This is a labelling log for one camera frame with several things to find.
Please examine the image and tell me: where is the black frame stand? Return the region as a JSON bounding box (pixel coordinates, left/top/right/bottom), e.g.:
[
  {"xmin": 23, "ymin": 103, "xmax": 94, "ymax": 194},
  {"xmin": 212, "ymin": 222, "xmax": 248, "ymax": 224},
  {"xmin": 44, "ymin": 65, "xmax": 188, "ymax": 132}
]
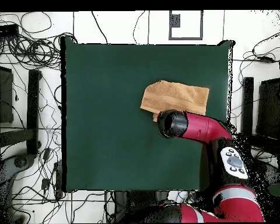
[
  {"xmin": 239, "ymin": 76, "xmax": 280, "ymax": 159},
  {"xmin": 0, "ymin": 69, "xmax": 42, "ymax": 156}
]

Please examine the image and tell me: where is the grey square floor frame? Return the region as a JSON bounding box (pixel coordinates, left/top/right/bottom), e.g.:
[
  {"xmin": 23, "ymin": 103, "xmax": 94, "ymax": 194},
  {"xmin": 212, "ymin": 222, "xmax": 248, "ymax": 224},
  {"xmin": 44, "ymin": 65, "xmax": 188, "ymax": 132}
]
[{"xmin": 168, "ymin": 10, "xmax": 204, "ymax": 41}]

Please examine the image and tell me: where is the black box unit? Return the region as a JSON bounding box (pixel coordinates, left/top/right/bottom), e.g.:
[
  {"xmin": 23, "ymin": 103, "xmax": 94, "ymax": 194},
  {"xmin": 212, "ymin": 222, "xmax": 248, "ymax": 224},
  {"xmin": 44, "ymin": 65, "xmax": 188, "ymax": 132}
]
[{"xmin": 0, "ymin": 64, "xmax": 14, "ymax": 124}]

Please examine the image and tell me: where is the orange terry towel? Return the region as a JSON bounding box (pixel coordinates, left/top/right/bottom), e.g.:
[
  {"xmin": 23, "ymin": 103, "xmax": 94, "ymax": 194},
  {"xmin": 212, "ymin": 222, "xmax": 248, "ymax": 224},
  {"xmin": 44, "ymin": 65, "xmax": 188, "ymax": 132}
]
[{"xmin": 140, "ymin": 79, "xmax": 210, "ymax": 123}]

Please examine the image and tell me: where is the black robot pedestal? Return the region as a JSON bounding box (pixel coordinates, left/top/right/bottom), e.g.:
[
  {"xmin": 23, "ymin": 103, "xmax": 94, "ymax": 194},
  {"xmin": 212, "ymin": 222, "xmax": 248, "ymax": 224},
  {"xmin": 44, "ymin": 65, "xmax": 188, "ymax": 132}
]
[{"xmin": 114, "ymin": 190, "xmax": 169, "ymax": 207}]

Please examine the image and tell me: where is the dark green table cloth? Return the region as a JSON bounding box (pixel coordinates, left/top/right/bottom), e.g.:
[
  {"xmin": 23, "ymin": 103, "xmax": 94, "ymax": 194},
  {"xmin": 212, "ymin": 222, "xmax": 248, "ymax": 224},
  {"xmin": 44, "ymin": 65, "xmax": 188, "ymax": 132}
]
[{"xmin": 64, "ymin": 37, "xmax": 234, "ymax": 193}]

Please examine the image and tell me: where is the chair caster base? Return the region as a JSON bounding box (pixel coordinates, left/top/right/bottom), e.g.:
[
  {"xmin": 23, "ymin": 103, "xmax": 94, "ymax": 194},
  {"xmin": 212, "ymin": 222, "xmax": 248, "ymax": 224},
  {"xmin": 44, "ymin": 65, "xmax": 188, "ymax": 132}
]
[
  {"xmin": 0, "ymin": 152, "xmax": 36, "ymax": 187},
  {"xmin": 258, "ymin": 160, "xmax": 280, "ymax": 186}
]

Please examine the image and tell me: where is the black flat panel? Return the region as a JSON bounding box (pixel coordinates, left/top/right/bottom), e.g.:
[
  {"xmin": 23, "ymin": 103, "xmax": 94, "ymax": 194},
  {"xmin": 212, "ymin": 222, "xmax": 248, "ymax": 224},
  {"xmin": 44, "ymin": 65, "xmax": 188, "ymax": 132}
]
[{"xmin": 255, "ymin": 78, "xmax": 280, "ymax": 141}]

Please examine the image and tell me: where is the black power strip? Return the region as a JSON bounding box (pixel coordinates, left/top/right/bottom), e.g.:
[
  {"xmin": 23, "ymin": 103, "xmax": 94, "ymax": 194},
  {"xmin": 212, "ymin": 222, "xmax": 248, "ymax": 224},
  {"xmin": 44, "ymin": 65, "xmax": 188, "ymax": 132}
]
[
  {"xmin": 0, "ymin": 23, "xmax": 20, "ymax": 38},
  {"xmin": 54, "ymin": 161, "xmax": 63, "ymax": 199}
]

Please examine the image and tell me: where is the black cable coil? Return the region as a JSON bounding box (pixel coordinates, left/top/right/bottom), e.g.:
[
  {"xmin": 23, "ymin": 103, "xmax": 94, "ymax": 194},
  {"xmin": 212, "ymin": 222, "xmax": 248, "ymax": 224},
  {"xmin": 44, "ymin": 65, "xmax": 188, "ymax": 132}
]
[{"xmin": 0, "ymin": 32, "xmax": 78, "ymax": 71}]

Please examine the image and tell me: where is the dark grey square block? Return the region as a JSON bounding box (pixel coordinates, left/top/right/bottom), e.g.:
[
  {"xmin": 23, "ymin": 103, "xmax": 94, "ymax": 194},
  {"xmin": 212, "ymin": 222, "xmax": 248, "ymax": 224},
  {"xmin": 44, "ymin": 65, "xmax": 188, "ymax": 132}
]
[{"xmin": 170, "ymin": 13, "xmax": 181, "ymax": 28}]

